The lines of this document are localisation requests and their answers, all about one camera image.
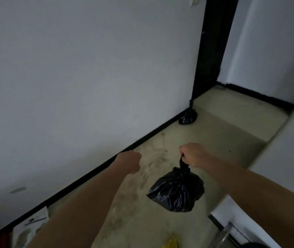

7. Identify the clear plastic bottle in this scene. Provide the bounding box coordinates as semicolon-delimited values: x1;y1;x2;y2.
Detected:
209;221;234;248

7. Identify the person's left hand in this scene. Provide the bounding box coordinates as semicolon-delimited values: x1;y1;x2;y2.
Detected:
114;150;142;174

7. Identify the small tied black garbage bag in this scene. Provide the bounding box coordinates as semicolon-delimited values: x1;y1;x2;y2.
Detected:
178;99;198;125

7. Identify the person's right forearm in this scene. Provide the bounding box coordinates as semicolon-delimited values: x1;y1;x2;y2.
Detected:
198;154;294;248

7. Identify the person's left forearm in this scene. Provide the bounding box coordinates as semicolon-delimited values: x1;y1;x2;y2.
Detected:
26;159;132;248

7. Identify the large black garbage bag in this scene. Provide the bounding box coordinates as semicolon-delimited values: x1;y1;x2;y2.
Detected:
146;155;205;213

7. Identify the black round object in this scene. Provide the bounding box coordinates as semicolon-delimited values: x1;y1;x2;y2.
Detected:
241;242;271;248

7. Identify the yellow object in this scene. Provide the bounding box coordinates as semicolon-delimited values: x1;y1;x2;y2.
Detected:
162;236;179;248

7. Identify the person's right hand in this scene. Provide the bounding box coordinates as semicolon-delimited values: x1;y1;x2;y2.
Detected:
179;143;210;168

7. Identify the white printed paper sheet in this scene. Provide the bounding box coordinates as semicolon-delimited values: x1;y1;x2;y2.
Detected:
12;206;50;248

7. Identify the black door frame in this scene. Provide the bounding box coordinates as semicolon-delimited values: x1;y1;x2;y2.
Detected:
191;0;240;100

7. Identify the black skirting board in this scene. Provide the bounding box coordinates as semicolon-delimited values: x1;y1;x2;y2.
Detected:
0;111;191;234

